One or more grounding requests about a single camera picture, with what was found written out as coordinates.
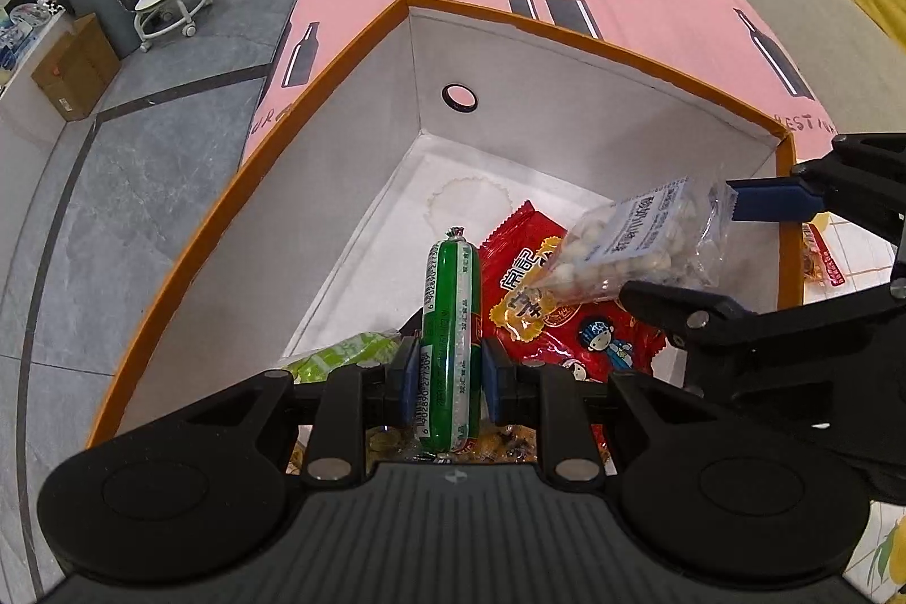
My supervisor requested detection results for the small dark red snack packet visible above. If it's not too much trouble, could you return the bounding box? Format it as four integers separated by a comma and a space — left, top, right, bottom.
800, 222, 841, 288

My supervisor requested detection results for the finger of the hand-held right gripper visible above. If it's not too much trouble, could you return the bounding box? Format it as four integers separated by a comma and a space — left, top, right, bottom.
618, 280, 906, 458
726, 132, 906, 249

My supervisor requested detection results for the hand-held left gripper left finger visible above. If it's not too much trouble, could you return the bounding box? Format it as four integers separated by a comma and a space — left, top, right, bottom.
173, 336, 423, 482

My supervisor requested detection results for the red cartoon snack packet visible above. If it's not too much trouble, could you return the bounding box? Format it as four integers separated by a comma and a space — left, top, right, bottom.
477, 200, 670, 478

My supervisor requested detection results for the green snack packet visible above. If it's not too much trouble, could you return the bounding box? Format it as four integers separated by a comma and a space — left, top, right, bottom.
283, 328, 403, 387

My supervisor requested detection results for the grey trash bin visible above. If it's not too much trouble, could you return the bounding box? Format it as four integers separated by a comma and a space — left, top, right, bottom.
60, 0, 147, 60

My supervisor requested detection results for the orange cardboard box white inside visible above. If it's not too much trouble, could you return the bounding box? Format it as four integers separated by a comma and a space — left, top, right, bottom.
86, 0, 805, 451

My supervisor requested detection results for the beige sofa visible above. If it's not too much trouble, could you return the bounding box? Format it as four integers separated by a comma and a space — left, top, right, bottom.
626, 0, 906, 139

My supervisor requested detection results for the green sausage stick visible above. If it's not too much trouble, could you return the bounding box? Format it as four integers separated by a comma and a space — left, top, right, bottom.
419, 226, 484, 453

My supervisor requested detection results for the yellow brown snack packet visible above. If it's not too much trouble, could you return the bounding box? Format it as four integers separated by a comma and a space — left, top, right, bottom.
287, 423, 546, 478

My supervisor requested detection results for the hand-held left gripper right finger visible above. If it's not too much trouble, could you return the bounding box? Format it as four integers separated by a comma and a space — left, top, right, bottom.
481, 339, 710, 482

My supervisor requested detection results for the brown cardboard box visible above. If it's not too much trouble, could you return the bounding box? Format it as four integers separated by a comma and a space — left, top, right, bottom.
30, 13, 122, 122

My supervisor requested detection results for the white shelf with clutter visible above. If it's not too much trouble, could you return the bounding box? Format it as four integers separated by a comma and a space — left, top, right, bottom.
0, 0, 73, 106

